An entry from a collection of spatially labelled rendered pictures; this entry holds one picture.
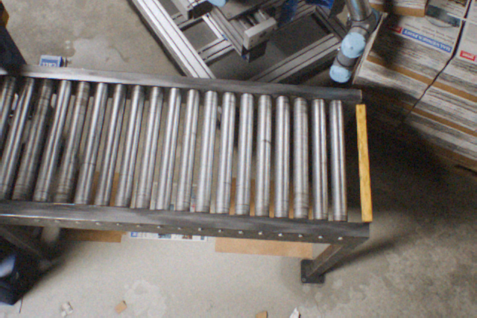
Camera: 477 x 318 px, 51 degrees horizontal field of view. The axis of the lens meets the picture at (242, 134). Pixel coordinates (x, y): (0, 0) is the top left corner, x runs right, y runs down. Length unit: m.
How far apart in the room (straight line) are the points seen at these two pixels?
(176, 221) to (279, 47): 1.31
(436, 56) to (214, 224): 1.08
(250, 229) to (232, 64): 1.16
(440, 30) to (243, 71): 0.97
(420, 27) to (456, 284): 1.24
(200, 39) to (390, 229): 1.34
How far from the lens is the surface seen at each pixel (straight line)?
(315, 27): 2.77
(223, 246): 2.43
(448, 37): 2.13
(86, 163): 1.74
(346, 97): 1.88
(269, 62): 2.60
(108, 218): 1.66
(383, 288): 2.54
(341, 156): 1.77
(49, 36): 3.03
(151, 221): 1.64
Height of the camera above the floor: 2.38
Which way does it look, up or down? 65 degrees down
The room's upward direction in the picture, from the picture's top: 10 degrees clockwise
